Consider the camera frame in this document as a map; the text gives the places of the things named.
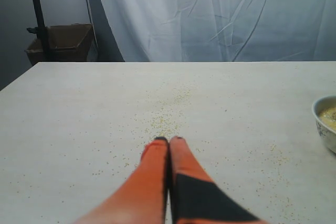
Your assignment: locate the white backdrop cloth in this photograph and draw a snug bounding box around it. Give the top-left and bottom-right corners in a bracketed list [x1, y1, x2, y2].
[90, 0, 335, 62]

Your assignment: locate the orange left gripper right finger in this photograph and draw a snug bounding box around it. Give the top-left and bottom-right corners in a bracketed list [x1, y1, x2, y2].
[170, 136, 266, 223]

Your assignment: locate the brown cardboard box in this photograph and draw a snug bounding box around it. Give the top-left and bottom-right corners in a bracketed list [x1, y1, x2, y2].
[25, 24, 94, 65]

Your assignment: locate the black stand pole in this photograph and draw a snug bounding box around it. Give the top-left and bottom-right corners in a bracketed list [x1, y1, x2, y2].
[27, 0, 52, 61]

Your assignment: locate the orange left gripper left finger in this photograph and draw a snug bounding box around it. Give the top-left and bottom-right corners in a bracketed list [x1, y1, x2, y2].
[75, 137, 169, 223]

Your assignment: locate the yellowish food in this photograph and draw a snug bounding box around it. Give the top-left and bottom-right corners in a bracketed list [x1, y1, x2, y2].
[319, 107, 336, 131]

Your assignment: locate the white ceramic bowl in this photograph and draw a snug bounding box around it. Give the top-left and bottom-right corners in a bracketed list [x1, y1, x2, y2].
[312, 95, 335, 153]

